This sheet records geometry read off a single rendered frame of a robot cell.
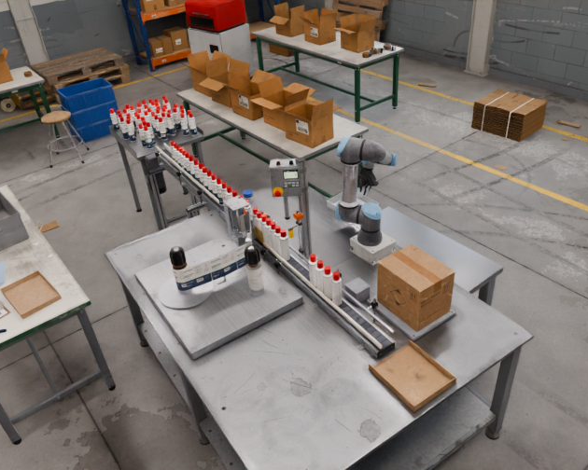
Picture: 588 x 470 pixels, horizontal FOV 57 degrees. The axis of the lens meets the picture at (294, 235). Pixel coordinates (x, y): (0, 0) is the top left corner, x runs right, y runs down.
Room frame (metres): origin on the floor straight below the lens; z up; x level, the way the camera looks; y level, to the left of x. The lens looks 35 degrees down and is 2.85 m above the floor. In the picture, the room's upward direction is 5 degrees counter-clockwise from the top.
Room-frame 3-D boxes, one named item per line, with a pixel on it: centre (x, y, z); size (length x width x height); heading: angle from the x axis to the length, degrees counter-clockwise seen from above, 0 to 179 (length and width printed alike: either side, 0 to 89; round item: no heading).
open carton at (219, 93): (5.43, 0.56, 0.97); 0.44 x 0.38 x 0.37; 130
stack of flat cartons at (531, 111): (5.85, -2.64, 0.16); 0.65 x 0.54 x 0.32; 40
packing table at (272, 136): (5.14, 0.20, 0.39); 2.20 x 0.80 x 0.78; 35
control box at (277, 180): (2.62, 0.01, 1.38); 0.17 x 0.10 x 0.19; 86
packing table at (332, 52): (7.36, -0.60, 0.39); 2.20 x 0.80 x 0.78; 35
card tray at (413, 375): (1.63, -0.49, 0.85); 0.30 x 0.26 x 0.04; 31
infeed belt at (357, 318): (2.48, 0.03, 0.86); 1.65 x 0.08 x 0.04; 31
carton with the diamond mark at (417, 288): (2.07, -0.59, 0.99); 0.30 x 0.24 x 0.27; 32
